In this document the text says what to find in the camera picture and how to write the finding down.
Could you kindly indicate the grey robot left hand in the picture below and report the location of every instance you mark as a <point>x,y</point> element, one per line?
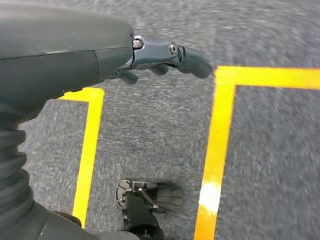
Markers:
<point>62,49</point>

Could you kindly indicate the yellow floor tape square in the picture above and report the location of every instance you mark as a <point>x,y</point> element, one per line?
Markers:
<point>220,132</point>
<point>87,149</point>

